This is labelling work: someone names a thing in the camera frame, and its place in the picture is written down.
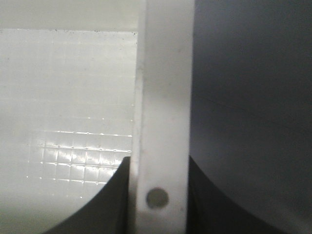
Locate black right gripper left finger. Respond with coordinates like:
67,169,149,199
45,157,130,234

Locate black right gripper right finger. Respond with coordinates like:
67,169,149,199
186,157,284,234

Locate white plastic tote bin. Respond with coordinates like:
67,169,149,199
0,0,195,234

